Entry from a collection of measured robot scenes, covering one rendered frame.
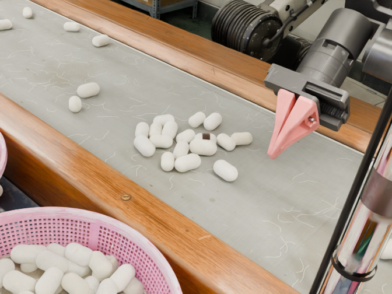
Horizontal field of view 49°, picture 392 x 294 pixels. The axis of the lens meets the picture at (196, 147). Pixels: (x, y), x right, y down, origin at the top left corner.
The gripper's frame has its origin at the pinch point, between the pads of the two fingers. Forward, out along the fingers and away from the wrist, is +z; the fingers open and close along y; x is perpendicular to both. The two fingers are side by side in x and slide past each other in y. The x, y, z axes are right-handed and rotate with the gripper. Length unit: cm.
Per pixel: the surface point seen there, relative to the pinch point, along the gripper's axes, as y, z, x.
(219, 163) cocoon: -5.9, 4.2, 1.5
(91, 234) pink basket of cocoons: -9.1, 19.1, -9.4
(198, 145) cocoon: -10.3, 3.4, 2.4
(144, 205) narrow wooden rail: -7.0, 13.7, -7.1
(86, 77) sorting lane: -38.2, 1.5, 6.3
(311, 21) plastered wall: -84, -128, 179
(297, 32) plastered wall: -92, -122, 187
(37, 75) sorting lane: -44.3, 5.9, 2.7
